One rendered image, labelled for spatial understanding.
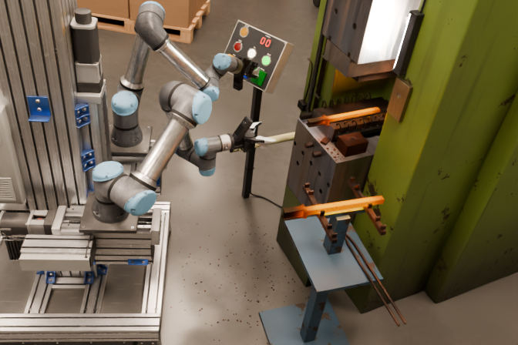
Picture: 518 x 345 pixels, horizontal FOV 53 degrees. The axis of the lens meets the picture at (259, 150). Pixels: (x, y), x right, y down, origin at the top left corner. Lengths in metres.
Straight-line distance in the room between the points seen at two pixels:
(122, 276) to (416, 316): 1.60
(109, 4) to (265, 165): 2.48
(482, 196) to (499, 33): 0.88
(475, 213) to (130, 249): 1.63
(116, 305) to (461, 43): 1.91
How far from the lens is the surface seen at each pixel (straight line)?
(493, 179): 2.63
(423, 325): 3.11
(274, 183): 3.63
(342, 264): 2.28
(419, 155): 2.27
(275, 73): 2.76
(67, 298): 2.75
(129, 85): 2.55
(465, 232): 2.85
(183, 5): 5.16
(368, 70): 2.40
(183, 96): 2.03
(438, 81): 2.12
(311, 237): 2.35
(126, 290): 2.74
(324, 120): 2.51
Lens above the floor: 2.38
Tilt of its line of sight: 38 degrees down
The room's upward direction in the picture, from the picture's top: 7 degrees clockwise
